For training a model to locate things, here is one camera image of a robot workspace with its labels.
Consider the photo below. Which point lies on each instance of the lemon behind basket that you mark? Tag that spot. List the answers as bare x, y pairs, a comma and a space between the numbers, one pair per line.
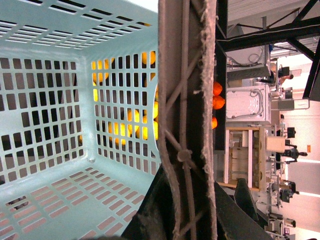
133, 116

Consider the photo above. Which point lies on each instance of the white washing machine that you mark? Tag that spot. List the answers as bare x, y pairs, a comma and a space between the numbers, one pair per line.
248, 104

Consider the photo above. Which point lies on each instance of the orange fruit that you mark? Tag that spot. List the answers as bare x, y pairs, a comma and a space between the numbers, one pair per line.
214, 122
217, 88
218, 102

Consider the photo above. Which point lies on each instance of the orange fruit upper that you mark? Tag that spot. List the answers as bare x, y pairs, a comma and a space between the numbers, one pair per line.
217, 88

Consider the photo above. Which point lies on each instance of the orange fruit lower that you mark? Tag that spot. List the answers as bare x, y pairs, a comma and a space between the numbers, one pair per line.
214, 122

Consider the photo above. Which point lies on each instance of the orange fruit middle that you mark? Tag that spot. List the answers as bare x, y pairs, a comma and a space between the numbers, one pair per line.
218, 102

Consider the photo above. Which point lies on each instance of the light blue plastic basket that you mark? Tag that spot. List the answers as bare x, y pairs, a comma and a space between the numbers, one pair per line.
69, 72

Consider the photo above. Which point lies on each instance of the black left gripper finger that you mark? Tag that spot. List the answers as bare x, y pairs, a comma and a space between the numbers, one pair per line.
244, 199

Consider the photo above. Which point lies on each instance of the black metal shelf frame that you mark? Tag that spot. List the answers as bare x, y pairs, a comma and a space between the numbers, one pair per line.
300, 28

